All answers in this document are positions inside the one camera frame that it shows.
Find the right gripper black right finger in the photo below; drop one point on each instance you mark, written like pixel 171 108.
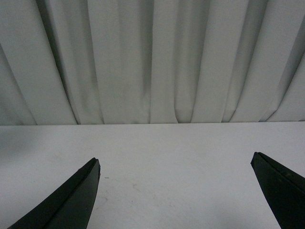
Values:
pixel 283 189

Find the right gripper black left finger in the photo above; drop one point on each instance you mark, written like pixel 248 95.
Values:
pixel 69 206

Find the white pleated curtain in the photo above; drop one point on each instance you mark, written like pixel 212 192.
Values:
pixel 83 62

